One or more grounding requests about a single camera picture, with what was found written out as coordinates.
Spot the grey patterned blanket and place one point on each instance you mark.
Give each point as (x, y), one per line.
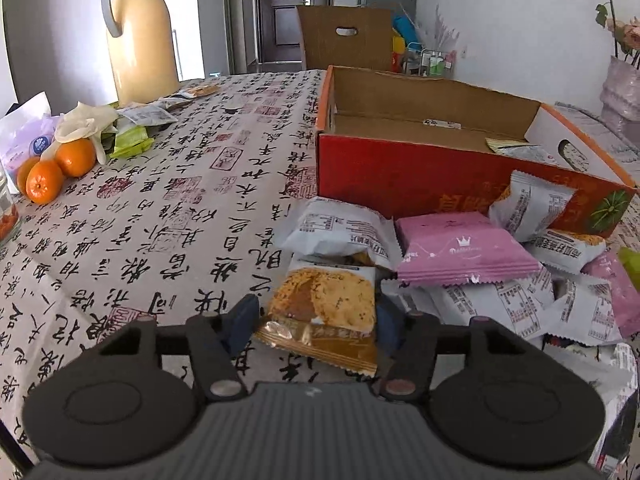
(600, 135)

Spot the wooden chair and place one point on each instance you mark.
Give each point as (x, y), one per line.
(320, 45)

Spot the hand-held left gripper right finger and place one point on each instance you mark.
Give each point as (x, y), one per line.
(389, 325)

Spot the yellow thermos jug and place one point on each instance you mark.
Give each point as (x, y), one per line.
(140, 50)

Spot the white foil packet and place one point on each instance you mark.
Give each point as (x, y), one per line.
(525, 153)

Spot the red cardboard box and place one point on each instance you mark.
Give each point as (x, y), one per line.
(400, 175)

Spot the white plastic bag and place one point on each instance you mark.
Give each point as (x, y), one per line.
(27, 142)

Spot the orange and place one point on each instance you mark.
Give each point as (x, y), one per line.
(75, 156)
(25, 170)
(45, 182)

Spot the blue plastic item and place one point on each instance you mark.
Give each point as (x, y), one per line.
(404, 30)

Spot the orange cookie snack packet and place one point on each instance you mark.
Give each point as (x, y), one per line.
(320, 305)

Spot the white feather decoration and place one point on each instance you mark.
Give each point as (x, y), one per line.
(444, 30)

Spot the dark brown door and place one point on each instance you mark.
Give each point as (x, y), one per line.
(285, 25)

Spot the pink snack packet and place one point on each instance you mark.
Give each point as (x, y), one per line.
(617, 285)
(460, 245)

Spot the pile of white snack packets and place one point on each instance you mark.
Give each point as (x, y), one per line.
(335, 230)

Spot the light green crumpled packet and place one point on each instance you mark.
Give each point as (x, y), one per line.
(130, 141)

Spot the pink textured vase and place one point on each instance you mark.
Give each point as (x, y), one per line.
(622, 90)

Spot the small brown snack packet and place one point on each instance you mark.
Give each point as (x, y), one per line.
(200, 91)

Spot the white printed sachets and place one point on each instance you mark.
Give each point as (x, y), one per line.
(147, 114)

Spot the clear glass jar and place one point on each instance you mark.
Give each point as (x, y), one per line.
(6, 210)

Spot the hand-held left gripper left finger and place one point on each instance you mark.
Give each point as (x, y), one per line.
(242, 320)

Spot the green snack packet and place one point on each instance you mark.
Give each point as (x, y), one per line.
(631, 261)

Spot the pale yellow packet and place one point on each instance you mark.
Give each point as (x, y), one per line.
(500, 143)

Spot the dried pink roses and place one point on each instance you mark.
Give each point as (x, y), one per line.
(631, 35)

